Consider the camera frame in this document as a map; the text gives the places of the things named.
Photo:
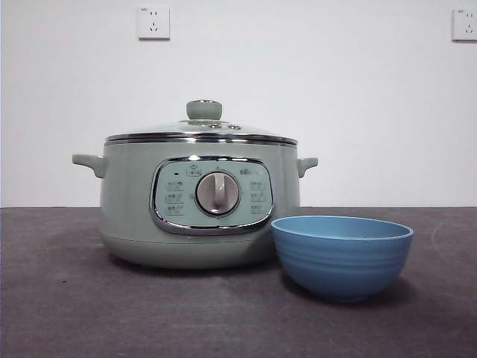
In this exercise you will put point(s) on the blue ribbed bowl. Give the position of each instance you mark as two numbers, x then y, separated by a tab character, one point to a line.
341	261

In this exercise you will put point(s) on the glass lid with green knob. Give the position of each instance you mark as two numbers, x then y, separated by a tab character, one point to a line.
203	110

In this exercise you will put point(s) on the white wall socket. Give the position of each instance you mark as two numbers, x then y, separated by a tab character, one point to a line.
466	24
154	22

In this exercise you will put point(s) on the pale green electric steamer pot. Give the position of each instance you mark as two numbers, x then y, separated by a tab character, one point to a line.
126	209

